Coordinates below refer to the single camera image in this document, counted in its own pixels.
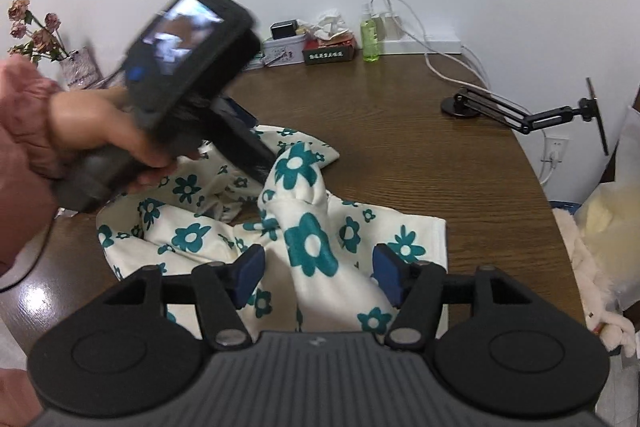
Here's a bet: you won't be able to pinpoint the white teal flower garment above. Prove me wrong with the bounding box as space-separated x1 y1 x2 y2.
96 126 448 335

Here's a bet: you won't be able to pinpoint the pink left sleeve forearm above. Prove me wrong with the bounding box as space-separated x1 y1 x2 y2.
1 55 61 273

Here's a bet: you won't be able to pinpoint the person's left hand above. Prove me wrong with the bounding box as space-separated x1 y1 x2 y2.
48 85 212 195

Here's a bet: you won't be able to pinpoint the white tin box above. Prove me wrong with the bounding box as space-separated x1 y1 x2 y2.
262 34 307 67

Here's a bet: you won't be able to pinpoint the black small box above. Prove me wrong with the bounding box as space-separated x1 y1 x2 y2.
270 20 298 40

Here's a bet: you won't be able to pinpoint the dried pink flower bouquet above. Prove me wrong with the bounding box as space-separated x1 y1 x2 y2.
8 0 70 66

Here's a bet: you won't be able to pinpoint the red black tissue box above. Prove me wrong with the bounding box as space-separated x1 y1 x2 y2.
298 10 357 66

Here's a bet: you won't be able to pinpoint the white plush toy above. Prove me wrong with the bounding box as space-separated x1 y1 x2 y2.
552 208 637 358

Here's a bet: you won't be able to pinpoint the black articulated desk stand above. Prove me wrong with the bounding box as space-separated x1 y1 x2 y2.
440 77 610 157

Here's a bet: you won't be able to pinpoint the green liquid bottle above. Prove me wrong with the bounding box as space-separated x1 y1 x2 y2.
360 3 380 63

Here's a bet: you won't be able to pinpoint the plastic bag yellow contents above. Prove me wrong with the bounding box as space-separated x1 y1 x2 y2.
576 107 639 310

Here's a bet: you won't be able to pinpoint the white wall socket plug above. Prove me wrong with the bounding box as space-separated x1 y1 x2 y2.
542 135 570 166

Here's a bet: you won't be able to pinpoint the white charging cable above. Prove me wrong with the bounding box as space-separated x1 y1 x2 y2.
369 0 557 186

